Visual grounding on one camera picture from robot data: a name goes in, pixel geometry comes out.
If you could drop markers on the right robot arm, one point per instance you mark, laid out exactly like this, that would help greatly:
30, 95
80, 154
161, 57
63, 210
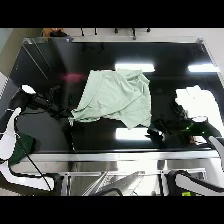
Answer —
200, 181

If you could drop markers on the pale green T-shirt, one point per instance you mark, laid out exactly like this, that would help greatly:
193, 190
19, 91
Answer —
113, 96

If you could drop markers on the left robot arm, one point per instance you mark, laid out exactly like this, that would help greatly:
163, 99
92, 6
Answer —
8, 140

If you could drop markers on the dark green garment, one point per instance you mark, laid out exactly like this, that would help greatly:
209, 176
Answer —
25, 145

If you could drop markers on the white garment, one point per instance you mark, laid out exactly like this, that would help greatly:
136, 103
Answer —
196, 103

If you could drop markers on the silver frame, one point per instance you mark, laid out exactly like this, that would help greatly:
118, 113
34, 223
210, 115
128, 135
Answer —
116, 156

